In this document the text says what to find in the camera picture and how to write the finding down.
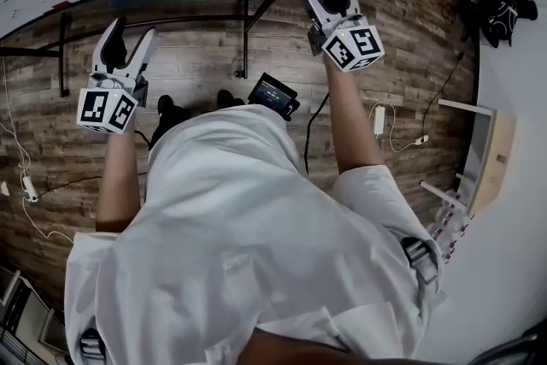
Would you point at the person's right black shoe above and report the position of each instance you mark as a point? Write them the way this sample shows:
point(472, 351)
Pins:
point(228, 98)

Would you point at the white plug adapter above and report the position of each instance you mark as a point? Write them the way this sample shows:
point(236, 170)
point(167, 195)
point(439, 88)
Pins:
point(422, 139)

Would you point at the white power adapter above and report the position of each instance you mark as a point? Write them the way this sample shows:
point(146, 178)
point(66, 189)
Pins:
point(30, 189)

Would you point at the row of clear water bottles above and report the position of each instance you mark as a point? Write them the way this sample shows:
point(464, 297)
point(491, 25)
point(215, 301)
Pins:
point(451, 226)

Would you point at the white-legged wooden table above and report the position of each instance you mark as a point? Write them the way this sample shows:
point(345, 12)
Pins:
point(500, 158)

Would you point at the person in white shirt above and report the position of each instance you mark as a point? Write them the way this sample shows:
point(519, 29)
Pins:
point(239, 235)

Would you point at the black bag on floor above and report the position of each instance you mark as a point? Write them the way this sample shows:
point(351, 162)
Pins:
point(508, 13)

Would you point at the person's left forearm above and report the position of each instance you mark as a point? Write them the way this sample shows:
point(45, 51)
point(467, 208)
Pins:
point(119, 184)

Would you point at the white paper scrap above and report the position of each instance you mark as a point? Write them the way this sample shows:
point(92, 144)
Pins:
point(4, 189)

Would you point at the white power strip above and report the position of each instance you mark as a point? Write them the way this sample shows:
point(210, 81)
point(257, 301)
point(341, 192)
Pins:
point(379, 121)

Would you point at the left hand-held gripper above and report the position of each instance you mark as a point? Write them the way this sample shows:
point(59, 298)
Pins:
point(102, 107)

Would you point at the red plastic block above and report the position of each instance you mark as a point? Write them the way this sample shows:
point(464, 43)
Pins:
point(60, 4)

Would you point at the person's right forearm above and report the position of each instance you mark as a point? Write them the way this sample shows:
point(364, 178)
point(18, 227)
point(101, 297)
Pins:
point(354, 124)

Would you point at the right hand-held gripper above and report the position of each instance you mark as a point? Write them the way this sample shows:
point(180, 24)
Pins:
point(354, 45)

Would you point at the person's black shoe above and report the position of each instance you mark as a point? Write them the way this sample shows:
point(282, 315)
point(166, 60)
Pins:
point(228, 98)
point(171, 109)

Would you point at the person's left black shoe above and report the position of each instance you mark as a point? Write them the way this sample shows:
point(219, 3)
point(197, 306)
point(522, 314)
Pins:
point(171, 109)

